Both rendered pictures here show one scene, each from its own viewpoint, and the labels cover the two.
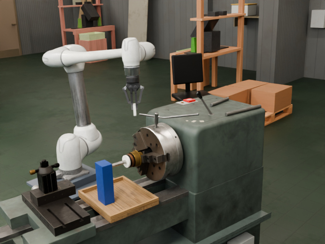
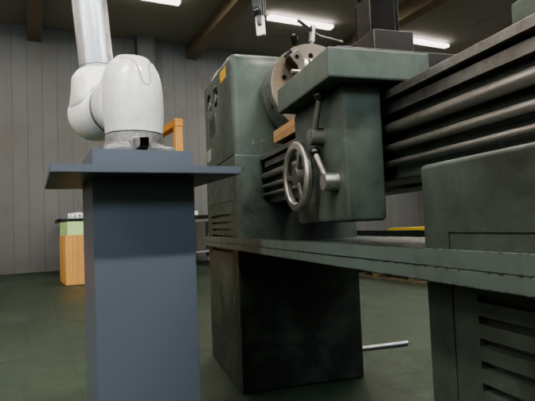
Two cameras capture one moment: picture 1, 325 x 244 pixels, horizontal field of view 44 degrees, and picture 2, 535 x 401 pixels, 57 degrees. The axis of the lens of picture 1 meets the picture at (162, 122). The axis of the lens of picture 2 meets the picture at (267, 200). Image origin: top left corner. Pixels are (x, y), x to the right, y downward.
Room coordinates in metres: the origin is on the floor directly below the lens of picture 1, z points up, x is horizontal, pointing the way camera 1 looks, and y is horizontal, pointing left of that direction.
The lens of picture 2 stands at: (1.73, 1.76, 0.60)
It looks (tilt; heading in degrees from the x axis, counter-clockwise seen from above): 3 degrees up; 290
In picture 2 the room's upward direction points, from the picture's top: 2 degrees counter-clockwise
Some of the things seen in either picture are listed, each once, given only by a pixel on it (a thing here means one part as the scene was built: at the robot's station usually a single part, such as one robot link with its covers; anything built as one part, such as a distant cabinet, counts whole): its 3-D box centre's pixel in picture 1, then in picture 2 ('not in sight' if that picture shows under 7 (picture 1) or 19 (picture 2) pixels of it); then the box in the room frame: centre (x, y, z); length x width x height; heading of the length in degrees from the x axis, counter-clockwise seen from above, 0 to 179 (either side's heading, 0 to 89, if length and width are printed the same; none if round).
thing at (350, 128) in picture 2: not in sight; (327, 160); (1.96, 0.71, 0.73); 0.27 x 0.12 x 0.27; 127
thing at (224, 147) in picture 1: (204, 138); (270, 120); (2.43, -0.27, 1.06); 0.59 x 0.48 x 0.39; 127
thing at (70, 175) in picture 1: (68, 171); (135, 145); (2.50, 0.64, 0.83); 0.22 x 0.18 x 0.06; 135
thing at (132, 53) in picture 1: (132, 51); not in sight; (2.32, 0.16, 1.64); 0.13 x 0.11 x 0.16; 152
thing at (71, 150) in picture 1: (69, 150); (131, 96); (2.52, 0.62, 0.97); 0.18 x 0.16 x 0.22; 153
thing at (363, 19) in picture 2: (47, 180); (376, 22); (1.86, 0.59, 1.07); 0.07 x 0.07 x 0.10; 37
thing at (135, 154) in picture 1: (134, 159); not in sight; (2.08, 0.16, 1.08); 0.09 x 0.09 x 0.09; 37
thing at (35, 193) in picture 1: (53, 192); (371, 56); (1.87, 0.57, 1.00); 0.20 x 0.10 x 0.05; 127
